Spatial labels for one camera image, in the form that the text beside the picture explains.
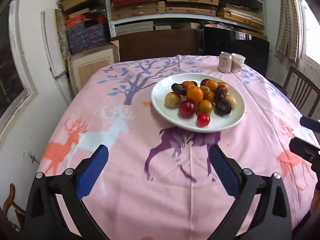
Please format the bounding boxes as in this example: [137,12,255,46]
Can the window with white frame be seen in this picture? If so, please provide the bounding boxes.
[1,0,38,138]

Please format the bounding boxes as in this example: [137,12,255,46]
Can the small orange tangerine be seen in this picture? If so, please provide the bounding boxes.
[203,92,215,103]

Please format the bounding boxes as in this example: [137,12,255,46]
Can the black monitor panel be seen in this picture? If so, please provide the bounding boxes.
[203,27,270,76]

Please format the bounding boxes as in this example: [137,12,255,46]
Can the pink drink can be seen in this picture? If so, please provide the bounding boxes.
[217,51,232,73]

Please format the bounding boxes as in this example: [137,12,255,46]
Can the dark brown wooden board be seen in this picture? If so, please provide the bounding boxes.
[111,29,203,62]

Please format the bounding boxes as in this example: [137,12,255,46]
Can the dark mangosteen back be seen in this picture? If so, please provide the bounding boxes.
[171,83,188,96]

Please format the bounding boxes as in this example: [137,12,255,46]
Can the yellow tomato fruit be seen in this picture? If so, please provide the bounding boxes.
[197,100,213,115]

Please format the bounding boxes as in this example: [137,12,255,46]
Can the white paper cup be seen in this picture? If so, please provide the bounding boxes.
[231,53,246,73]

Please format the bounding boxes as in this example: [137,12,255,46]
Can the pale yellow fruit front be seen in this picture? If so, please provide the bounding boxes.
[164,92,182,108]

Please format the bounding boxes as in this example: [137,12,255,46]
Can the brown mangosteen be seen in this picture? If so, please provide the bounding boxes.
[214,85,228,101]

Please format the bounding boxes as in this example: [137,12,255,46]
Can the blue patterned storage boxes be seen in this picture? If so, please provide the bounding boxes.
[65,14,110,55]

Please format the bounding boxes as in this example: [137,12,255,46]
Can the person's hand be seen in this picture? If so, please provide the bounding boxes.
[310,189,320,214]

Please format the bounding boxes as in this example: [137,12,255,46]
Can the pale yellow round fruit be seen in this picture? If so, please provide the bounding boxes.
[225,94,237,109]

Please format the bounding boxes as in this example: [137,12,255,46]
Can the small tan fruit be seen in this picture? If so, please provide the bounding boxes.
[200,86,210,98]

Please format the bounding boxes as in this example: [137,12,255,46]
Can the wooden chair left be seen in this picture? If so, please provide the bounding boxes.
[1,183,26,239]

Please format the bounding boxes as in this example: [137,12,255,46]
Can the pink deer-print tablecloth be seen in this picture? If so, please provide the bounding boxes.
[39,55,317,239]

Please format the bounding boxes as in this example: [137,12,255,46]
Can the orange round fruit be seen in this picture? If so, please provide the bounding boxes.
[205,80,219,93]

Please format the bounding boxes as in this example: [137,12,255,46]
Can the yellow-orange persimmon fruit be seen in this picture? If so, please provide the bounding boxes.
[182,81,196,89]

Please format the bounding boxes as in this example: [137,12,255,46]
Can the dark red plum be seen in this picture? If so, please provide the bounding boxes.
[200,79,209,86]
[178,100,195,119]

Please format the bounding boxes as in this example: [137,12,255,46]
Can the dark date-like fruit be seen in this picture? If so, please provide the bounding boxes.
[215,99,232,116]

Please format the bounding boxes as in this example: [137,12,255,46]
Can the large orange mandarin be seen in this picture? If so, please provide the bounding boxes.
[186,86,203,105]

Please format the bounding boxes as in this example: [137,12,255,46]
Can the metal storage shelf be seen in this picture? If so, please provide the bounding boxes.
[105,0,265,38]

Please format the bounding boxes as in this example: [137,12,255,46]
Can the red cherry tomato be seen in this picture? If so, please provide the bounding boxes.
[196,113,210,127]

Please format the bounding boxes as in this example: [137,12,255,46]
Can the framed picture board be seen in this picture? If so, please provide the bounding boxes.
[67,40,120,96]

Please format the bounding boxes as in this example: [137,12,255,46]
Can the dark red plum front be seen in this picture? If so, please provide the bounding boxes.
[178,100,195,119]

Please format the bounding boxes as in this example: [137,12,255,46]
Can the white ceramic plate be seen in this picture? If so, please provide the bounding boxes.
[151,73,246,133]

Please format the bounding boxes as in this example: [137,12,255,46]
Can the dark wooden chair right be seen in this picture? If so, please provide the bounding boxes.
[268,66,319,118]

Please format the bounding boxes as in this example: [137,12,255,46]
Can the patterned curtain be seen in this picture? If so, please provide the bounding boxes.
[276,0,303,63]

